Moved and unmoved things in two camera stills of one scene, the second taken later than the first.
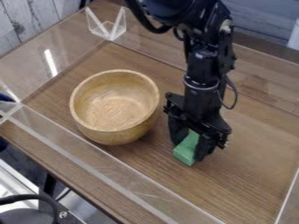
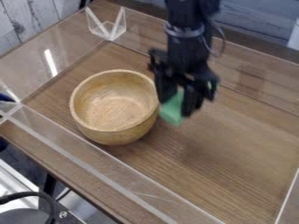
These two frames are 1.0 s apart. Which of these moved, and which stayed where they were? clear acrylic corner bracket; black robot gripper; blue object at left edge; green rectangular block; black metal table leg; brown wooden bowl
Moved: black robot gripper; green rectangular block
Stayed: clear acrylic corner bracket; brown wooden bowl; black metal table leg; blue object at left edge
